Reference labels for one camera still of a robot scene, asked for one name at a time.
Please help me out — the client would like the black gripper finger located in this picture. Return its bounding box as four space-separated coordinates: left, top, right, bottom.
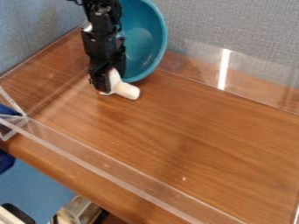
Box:
88 67 111 94
113 54 127 77

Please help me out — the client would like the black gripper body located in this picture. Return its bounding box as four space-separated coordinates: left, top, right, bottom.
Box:
68 0 127 69

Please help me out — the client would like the blue plastic bowl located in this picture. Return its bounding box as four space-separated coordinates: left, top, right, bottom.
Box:
117 0 168 82

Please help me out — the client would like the white and brown toy mushroom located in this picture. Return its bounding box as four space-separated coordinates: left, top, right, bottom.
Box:
99 68 140 101

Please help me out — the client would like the clear acrylic barrier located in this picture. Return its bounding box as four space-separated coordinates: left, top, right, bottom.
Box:
0 31 299 224

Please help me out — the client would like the blue clamp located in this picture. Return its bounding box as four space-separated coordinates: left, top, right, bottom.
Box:
0 103 21 175

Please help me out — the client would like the black and white object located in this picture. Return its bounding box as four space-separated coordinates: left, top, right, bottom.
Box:
0 204 36 224

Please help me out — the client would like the metal frame under table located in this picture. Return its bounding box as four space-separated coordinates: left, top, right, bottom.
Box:
48 195 103 224

